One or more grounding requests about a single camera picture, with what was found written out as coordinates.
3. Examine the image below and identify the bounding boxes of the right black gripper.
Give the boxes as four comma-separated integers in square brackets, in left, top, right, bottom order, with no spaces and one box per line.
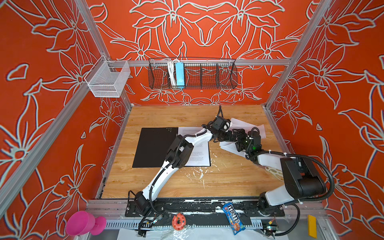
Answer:
[232,128,254,154]

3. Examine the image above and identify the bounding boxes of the blue folder black inside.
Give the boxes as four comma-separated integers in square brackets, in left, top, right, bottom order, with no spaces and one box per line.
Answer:
[132,127,179,168]

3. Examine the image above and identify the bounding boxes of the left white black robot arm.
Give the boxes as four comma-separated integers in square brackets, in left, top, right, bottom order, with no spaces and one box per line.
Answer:
[134,106,236,216]

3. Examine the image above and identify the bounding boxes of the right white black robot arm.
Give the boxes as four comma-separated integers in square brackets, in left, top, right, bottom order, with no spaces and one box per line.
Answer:
[234,127,335,238]

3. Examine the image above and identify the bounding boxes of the white scissors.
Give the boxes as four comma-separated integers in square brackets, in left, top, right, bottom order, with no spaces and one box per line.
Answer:
[265,167,284,182]

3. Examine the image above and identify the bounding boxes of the blue white box in basket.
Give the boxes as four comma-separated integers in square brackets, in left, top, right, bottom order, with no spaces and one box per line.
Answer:
[175,62,185,89]

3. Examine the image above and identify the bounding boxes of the blue m&m's candy bag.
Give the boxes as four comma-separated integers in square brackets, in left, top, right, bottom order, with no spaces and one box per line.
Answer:
[222,203,246,235]

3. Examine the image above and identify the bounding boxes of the red donut toy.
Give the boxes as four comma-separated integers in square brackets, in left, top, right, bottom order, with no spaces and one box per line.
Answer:
[172,213,187,231]

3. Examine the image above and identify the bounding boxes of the yellow block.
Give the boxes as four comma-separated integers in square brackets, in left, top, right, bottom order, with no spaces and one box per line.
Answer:
[307,215,318,239]

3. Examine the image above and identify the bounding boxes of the clear plastic bin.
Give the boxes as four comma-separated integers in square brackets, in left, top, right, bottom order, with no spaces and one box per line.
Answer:
[85,58,131,98]

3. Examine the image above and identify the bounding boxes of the pink plastic goblet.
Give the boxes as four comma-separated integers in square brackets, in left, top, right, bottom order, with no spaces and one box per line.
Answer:
[66,211,107,236]

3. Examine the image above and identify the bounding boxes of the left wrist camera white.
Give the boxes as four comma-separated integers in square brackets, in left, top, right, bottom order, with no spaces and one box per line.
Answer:
[222,120,231,132]

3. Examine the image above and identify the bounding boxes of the black wire basket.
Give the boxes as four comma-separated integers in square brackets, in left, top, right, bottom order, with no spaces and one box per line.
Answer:
[148,57,238,90]

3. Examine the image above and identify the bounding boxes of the small circuit board with wires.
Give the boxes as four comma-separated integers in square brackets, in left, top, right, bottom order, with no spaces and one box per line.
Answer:
[262,218,278,238]

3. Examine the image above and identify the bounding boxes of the white cable in basket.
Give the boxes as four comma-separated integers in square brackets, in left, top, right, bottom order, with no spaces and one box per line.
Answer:
[166,59,178,88]

